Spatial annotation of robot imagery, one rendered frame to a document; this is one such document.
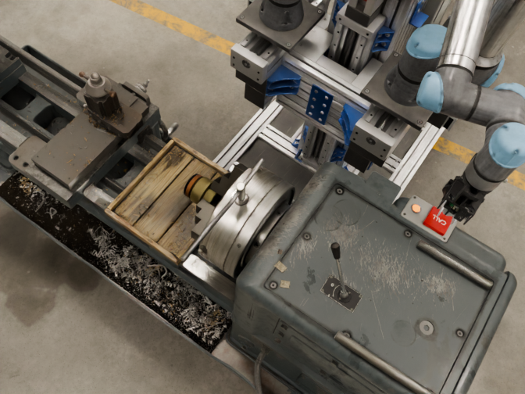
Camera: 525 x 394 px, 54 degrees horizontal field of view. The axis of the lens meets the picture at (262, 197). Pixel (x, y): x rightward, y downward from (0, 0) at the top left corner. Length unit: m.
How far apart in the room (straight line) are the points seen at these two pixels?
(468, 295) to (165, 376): 1.52
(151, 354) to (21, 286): 0.71
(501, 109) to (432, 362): 0.58
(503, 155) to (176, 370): 1.82
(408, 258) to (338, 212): 0.21
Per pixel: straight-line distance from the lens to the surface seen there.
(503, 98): 1.15
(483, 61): 1.58
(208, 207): 1.49
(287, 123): 2.75
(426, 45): 1.57
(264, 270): 1.27
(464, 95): 1.12
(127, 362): 2.52
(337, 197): 1.38
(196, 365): 2.49
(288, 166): 2.61
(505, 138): 1.06
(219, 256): 1.41
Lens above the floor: 2.46
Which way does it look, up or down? 63 degrees down
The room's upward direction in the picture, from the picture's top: 9 degrees clockwise
